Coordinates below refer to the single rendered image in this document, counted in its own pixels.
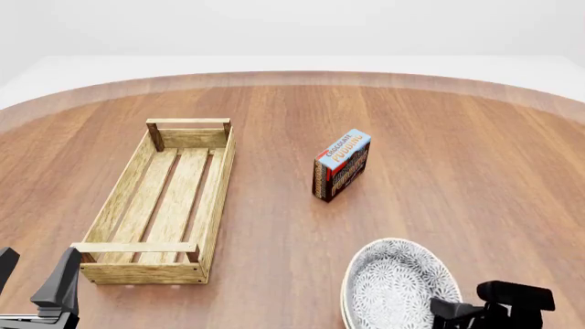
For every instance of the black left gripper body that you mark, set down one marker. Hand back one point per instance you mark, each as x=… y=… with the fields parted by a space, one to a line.
x=32 y=323

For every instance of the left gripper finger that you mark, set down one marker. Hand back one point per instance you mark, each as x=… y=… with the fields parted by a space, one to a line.
x=61 y=288
x=7 y=264

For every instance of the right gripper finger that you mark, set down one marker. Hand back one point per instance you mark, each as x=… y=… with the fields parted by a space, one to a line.
x=450 y=310

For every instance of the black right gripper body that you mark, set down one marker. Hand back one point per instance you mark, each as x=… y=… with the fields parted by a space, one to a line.
x=512 y=318

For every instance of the white grey patterned bowl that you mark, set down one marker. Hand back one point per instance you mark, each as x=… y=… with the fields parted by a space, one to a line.
x=393 y=277

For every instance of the wooden slat tray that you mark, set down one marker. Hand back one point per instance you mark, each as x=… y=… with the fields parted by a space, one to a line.
x=173 y=192

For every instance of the chocolate pudding box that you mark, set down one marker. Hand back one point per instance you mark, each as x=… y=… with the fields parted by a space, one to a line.
x=340 y=168

